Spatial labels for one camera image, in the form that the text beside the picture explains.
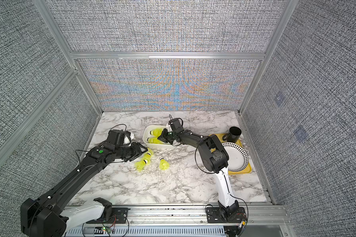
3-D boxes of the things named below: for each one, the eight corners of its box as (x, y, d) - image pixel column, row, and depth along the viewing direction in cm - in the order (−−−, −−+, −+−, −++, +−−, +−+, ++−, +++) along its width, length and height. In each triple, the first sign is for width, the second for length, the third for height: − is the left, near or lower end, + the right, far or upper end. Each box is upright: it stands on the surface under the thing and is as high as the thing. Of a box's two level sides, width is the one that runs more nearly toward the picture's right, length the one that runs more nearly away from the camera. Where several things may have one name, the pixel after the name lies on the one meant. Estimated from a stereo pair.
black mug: (230, 146, 102) (234, 138, 94) (222, 139, 106) (225, 130, 98) (239, 139, 106) (244, 131, 98) (231, 132, 110) (235, 124, 102)
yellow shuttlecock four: (134, 168, 92) (132, 165, 89) (143, 158, 96) (141, 156, 93) (140, 172, 90) (138, 170, 87) (148, 163, 94) (147, 160, 91)
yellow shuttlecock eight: (159, 170, 91) (158, 168, 89) (160, 159, 96) (159, 157, 94) (169, 170, 91) (169, 168, 89) (169, 159, 96) (169, 157, 94)
